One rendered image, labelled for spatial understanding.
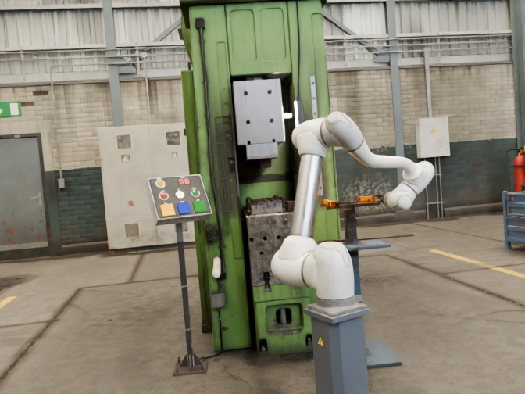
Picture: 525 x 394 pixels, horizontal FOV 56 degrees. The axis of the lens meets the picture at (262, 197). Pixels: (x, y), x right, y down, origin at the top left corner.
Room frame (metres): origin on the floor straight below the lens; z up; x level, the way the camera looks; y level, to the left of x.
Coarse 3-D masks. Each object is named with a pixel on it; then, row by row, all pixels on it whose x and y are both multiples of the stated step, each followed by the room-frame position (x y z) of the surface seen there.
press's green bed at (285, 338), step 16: (256, 288) 3.11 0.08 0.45; (272, 288) 3.12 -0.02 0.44; (288, 288) 3.13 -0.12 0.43; (304, 288) 3.13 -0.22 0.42; (256, 304) 3.12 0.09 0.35; (272, 304) 3.12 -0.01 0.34; (288, 304) 3.17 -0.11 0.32; (304, 304) 3.14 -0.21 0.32; (256, 320) 3.12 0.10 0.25; (272, 320) 3.16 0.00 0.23; (288, 320) 3.25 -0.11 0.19; (304, 320) 3.14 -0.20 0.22; (256, 336) 3.22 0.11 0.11; (272, 336) 3.12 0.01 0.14; (288, 336) 3.13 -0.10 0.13; (304, 336) 3.14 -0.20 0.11; (272, 352) 3.12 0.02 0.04; (288, 352) 3.13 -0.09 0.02; (304, 352) 3.14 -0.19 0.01
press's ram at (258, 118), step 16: (272, 80) 3.18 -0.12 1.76; (240, 96) 3.17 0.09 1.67; (256, 96) 3.17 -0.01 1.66; (272, 96) 3.18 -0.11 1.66; (240, 112) 3.16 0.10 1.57; (256, 112) 3.17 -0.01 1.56; (272, 112) 3.18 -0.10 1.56; (240, 128) 3.16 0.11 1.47; (256, 128) 3.17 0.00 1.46; (272, 128) 3.18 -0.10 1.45; (240, 144) 3.16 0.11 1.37
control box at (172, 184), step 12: (156, 180) 2.97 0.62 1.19; (168, 180) 3.00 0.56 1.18; (180, 180) 3.03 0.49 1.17; (192, 180) 3.07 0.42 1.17; (156, 192) 2.92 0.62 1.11; (168, 192) 2.95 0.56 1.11; (204, 192) 3.05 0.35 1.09; (156, 204) 2.88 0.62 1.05; (192, 204) 2.98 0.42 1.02; (156, 216) 2.85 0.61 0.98; (180, 216) 2.90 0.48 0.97; (192, 216) 2.94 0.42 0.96; (204, 216) 2.99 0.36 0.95
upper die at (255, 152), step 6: (252, 144) 3.17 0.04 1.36; (258, 144) 3.17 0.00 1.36; (264, 144) 3.18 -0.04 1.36; (270, 144) 3.18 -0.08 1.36; (276, 144) 3.18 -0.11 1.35; (246, 150) 3.17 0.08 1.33; (252, 150) 3.17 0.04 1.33; (258, 150) 3.17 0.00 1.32; (264, 150) 3.18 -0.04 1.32; (270, 150) 3.18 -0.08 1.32; (276, 150) 3.18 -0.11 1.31; (246, 156) 3.22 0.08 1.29; (252, 156) 3.17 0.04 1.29; (258, 156) 3.17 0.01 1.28; (264, 156) 3.17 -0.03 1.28; (270, 156) 3.18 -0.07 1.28; (276, 156) 3.18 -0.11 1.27
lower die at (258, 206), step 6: (270, 198) 3.56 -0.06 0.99; (252, 204) 3.22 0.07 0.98; (258, 204) 3.17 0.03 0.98; (264, 204) 3.17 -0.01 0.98; (270, 204) 3.18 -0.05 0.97; (276, 204) 3.18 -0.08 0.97; (252, 210) 3.17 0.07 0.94; (258, 210) 3.17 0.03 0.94; (264, 210) 3.17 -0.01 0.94; (270, 210) 3.18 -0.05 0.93; (276, 210) 3.18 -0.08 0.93; (282, 210) 3.18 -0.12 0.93
